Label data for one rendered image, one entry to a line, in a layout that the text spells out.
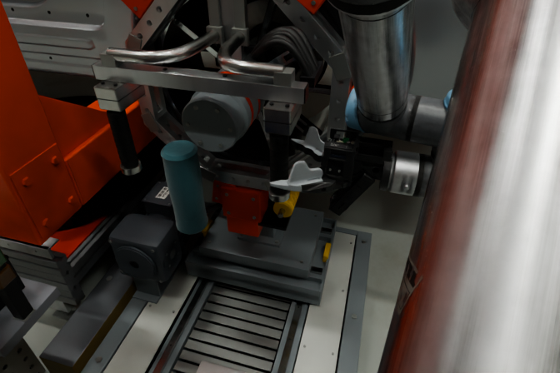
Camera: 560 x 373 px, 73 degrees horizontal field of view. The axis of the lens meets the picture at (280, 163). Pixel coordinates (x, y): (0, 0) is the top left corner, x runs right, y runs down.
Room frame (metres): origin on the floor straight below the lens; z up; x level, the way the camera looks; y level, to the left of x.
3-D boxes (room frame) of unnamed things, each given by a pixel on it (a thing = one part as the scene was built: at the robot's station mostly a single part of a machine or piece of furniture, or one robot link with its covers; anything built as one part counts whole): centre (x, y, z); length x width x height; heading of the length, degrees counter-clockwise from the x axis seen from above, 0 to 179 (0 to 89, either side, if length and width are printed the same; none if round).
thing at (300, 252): (1.03, 0.06, 0.32); 0.40 x 0.30 x 0.28; 75
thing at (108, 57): (0.77, 0.23, 1.03); 0.19 x 0.18 x 0.11; 165
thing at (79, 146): (1.09, 0.57, 0.69); 0.52 x 0.17 x 0.35; 165
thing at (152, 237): (0.98, 0.39, 0.26); 0.42 x 0.18 x 0.35; 165
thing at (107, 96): (0.71, 0.32, 0.93); 0.09 x 0.05 x 0.05; 165
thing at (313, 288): (1.03, 0.06, 0.13); 0.50 x 0.36 x 0.10; 75
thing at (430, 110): (0.52, -0.27, 0.95); 0.11 x 0.08 x 0.11; 65
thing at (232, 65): (0.72, 0.04, 1.03); 0.19 x 0.18 x 0.11; 165
